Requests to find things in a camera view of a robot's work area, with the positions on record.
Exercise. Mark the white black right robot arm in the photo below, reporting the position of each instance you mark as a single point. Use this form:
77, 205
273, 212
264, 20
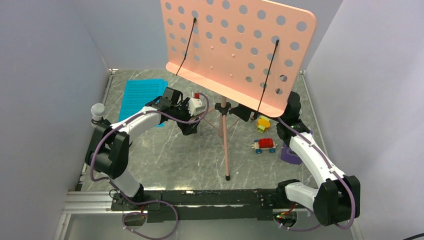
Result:
336, 200

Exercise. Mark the grey microphone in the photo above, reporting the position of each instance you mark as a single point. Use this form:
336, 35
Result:
98, 112

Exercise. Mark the aluminium frame rail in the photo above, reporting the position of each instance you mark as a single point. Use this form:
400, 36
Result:
87, 215

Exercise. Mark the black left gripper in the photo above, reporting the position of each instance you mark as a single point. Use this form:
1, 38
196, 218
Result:
187, 129

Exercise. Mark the orange yellow toy block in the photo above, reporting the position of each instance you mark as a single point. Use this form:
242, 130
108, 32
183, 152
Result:
263, 124

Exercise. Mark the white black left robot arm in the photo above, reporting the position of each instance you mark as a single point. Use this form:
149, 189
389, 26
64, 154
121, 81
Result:
108, 150

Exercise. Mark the red wooden toy car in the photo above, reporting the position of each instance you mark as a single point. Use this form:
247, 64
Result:
264, 144

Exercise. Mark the blue sheet music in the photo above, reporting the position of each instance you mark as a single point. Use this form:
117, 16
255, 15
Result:
139, 92

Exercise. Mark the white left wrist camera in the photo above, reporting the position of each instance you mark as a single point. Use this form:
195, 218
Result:
196, 105

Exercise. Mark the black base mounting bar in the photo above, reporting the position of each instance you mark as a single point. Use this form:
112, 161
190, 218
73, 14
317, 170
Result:
262, 204

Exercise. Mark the pink music stand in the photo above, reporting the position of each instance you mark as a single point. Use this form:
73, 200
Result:
249, 51

